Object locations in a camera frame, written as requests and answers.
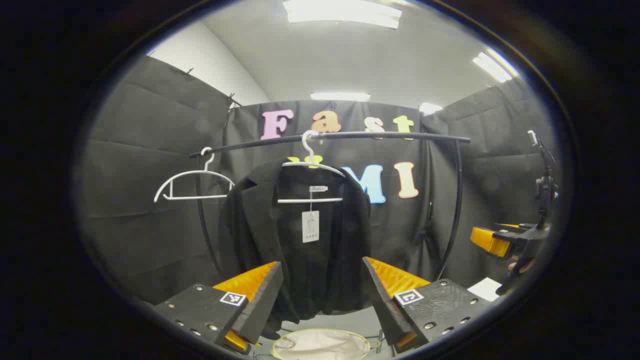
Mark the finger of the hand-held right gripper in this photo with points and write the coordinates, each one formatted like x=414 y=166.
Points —
x=487 y=241
x=507 y=226

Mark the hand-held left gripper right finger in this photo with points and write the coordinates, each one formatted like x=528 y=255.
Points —
x=387 y=310

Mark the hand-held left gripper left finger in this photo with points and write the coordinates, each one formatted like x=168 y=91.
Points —
x=260 y=310

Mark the white fabric laundry hamper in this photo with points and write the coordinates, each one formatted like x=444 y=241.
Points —
x=320 y=346

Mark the black jacket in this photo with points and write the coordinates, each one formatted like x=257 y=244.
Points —
x=330 y=260

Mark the white clothes hanger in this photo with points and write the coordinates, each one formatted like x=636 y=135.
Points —
x=200 y=197
x=325 y=200

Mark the white box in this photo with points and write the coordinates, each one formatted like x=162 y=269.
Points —
x=484 y=289

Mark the black tripod stand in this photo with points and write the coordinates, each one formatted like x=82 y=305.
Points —
x=546 y=187

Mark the ceiling light panel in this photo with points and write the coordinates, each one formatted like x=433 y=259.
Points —
x=342 y=12
x=340 y=96
x=492 y=65
x=430 y=108

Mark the black backdrop cloth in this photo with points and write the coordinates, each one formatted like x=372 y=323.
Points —
x=140 y=175

